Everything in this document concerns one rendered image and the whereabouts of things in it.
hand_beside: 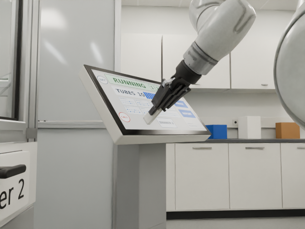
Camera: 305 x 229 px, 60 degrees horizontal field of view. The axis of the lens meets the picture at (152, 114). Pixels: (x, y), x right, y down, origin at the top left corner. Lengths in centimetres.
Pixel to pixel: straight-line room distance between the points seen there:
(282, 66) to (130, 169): 80
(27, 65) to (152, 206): 66
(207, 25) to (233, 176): 262
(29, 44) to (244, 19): 51
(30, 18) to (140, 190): 64
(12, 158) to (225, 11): 58
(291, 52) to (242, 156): 299
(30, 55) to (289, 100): 57
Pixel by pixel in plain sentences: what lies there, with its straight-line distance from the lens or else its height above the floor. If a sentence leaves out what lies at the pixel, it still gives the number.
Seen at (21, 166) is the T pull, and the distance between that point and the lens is 49.
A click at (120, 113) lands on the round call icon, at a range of 82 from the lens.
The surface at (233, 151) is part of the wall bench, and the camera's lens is 319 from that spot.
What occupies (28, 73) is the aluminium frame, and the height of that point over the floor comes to 110.
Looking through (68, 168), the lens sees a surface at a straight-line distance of 177.
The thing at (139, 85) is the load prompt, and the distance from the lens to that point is 105.
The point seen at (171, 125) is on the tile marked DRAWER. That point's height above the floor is 100.
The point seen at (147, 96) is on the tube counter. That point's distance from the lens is 101.
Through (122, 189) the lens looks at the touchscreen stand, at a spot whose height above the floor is 76.
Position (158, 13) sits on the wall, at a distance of 409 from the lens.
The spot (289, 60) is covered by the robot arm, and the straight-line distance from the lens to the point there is 26.
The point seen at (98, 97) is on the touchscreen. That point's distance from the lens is 85.
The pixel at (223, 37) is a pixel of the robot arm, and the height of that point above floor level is 121.
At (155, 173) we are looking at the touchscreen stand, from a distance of 103.
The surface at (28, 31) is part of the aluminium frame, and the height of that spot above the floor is 119.
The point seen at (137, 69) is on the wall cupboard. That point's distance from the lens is 343.
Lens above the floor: 96
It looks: 4 degrees up
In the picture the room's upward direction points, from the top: straight up
